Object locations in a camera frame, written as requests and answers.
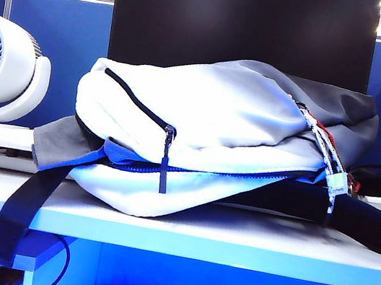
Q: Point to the white desk fan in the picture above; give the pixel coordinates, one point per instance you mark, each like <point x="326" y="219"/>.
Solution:
<point x="9" y="68"/>

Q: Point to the gray clothes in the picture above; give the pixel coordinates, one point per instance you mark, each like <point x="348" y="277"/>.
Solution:
<point x="55" y="142"/>

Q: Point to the black monitor screen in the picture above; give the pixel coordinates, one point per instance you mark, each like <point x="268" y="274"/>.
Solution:
<point x="243" y="23"/>

